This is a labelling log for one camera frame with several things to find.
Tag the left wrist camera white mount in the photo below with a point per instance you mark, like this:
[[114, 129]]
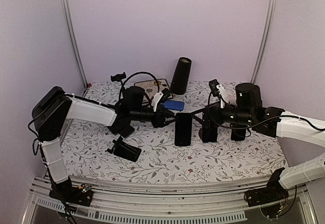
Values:
[[160, 97]]

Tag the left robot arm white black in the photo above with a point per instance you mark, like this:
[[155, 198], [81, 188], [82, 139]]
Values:
[[57, 106]]

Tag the black cylindrical speaker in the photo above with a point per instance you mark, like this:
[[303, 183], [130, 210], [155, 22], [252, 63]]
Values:
[[181, 76]]

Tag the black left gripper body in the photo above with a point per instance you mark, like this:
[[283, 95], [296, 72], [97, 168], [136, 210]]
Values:
[[156, 122]]

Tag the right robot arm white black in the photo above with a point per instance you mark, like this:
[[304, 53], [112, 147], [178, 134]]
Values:
[[248, 113]]

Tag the floral square ceramic plate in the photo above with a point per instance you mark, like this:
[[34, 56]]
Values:
[[150, 87]]

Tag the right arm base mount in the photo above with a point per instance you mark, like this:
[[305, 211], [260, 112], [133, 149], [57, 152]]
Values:
[[272, 192]]

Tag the brown round wooden coaster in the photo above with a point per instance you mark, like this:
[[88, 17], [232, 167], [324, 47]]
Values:
[[200, 133]]

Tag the blue edged black phone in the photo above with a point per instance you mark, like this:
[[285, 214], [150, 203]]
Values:
[[209, 134]]

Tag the black tall phone holder stand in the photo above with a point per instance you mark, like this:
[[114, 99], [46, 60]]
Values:
[[119, 78]]

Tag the black clamp phone mount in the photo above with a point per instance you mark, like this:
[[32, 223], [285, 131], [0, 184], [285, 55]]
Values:
[[125, 151]]

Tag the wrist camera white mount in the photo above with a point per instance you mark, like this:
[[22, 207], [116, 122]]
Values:
[[160, 97], [219, 91]]

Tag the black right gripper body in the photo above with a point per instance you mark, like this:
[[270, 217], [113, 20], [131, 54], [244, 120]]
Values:
[[242, 116]]

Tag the left aluminium frame post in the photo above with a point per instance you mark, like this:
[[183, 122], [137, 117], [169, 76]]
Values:
[[73, 41]]

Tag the blue phone face down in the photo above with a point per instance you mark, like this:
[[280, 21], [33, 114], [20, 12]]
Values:
[[173, 105]]

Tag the aluminium frame post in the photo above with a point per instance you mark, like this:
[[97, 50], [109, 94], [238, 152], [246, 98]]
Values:
[[263, 44], [73, 41]]

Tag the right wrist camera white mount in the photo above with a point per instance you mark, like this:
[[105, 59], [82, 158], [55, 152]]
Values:
[[219, 91]]

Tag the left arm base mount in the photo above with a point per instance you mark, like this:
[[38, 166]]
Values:
[[80, 195]]

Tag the right aluminium frame post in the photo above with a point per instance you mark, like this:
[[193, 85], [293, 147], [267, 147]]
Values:
[[263, 44]]

